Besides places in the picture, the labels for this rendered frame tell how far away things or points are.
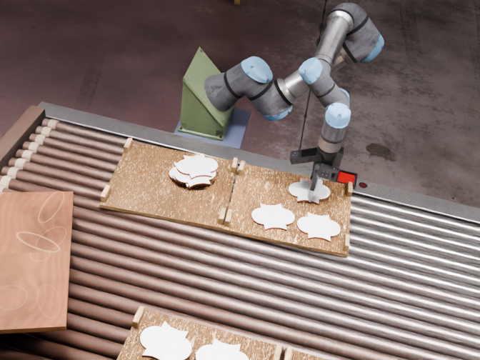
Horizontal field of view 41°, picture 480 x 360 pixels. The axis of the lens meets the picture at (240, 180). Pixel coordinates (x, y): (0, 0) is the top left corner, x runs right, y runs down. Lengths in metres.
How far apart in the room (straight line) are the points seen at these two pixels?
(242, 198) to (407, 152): 2.21
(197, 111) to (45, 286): 1.01
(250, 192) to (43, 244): 0.74
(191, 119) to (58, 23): 2.75
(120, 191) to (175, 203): 0.19
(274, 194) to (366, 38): 0.65
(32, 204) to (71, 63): 2.72
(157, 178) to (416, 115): 2.74
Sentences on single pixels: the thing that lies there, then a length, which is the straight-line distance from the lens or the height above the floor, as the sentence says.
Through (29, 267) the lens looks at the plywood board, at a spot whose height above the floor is 1.04.
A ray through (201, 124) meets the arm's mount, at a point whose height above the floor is 0.92.
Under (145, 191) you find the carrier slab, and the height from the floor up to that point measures 0.94.
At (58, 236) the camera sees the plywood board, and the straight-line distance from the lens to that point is 1.90.
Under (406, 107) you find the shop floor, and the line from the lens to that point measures 4.70.
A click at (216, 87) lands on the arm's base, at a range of 2.48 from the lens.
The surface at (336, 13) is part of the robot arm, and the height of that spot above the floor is 1.44.
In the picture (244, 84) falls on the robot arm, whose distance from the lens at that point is 2.43.
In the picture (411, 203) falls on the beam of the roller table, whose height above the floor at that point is 0.92.
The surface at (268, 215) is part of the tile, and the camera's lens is 2.14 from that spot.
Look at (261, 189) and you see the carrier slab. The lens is 2.24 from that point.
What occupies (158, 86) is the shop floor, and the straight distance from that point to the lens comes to 4.41.
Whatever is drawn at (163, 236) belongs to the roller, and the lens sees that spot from 2.07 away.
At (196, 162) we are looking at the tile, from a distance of 2.25.
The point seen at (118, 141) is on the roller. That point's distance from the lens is 2.42.
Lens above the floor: 2.40
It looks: 40 degrees down
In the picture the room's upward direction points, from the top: 9 degrees clockwise
